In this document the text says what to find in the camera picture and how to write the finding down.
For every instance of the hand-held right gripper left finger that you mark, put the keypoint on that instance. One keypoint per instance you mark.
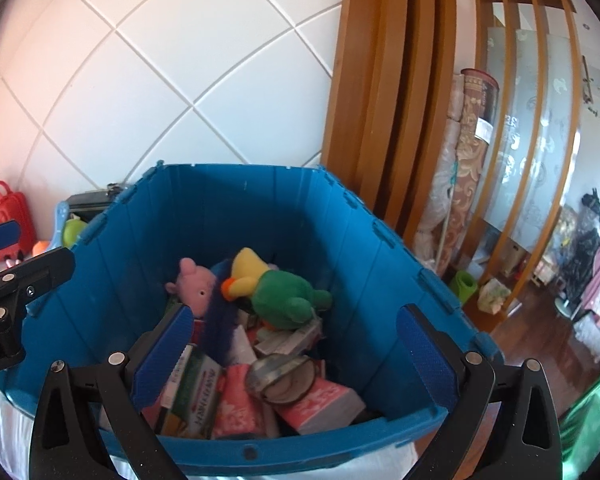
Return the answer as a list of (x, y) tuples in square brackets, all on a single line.
[(162, 355)]

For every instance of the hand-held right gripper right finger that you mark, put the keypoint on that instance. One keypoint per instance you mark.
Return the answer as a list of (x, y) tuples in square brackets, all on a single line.
[(427, 355)]

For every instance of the green white box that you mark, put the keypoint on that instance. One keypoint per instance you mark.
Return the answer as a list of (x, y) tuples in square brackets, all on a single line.
[(197, 395)]

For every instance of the pink pig plush blue body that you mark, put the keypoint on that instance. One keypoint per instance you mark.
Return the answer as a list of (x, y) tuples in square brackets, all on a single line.
[(192, 285)]

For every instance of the floral pink tissue pack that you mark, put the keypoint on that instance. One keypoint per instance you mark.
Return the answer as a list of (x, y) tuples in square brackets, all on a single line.
[(237, 405)]

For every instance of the pink red box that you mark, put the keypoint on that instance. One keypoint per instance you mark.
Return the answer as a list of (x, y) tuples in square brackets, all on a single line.
[(325, 405)]

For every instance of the white printed box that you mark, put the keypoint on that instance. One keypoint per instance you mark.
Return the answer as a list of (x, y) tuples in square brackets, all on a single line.
[(290, 340)]

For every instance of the black tape roll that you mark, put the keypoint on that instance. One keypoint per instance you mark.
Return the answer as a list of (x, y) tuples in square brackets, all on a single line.
[(300, 385)]

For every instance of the green dinosaur plush yellow head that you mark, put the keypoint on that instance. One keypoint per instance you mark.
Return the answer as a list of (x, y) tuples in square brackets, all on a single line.
[(280, 295)]

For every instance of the blue plastic crate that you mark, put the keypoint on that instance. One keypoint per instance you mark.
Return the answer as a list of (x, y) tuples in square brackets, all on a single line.
[(290, 210)]

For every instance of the red bear suitcase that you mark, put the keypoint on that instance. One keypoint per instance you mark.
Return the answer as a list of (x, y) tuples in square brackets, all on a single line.
[(7, 215)]

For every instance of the green plush ball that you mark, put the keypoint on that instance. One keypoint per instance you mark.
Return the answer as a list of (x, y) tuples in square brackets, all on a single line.
[(74, 232)]

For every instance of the blue toy plane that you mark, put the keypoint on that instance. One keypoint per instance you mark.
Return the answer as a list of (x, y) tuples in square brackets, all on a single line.
[(61, 222)]

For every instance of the green plastic object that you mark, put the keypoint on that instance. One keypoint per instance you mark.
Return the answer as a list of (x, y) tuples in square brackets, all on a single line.
[(464, 287)]

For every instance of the black box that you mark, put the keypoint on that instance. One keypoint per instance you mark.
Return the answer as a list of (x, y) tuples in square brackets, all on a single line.
[(87, 202)]

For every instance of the white plastic bag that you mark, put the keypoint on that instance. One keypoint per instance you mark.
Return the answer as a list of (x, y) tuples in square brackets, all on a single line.
[(494, 296)]

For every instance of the pink patterned rolled carpet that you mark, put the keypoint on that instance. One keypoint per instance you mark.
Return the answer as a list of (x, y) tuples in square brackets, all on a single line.
[(437, 200)]

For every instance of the green cloth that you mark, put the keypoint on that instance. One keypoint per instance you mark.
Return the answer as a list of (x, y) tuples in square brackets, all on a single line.
[(592, 430)]

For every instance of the dark hanging clothes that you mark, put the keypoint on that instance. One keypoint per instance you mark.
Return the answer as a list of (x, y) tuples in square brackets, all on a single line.
[(585, 250)]

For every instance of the brown patterned rolled carpet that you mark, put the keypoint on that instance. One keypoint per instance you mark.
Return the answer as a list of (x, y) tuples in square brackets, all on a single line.
[(472, 170)]

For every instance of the wooden slat partition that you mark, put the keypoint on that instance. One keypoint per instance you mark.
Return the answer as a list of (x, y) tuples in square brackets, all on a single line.
[(525, 110)]

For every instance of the wooden wall trim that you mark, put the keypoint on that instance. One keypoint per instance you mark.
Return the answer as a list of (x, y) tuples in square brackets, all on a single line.
[(380, 85)]

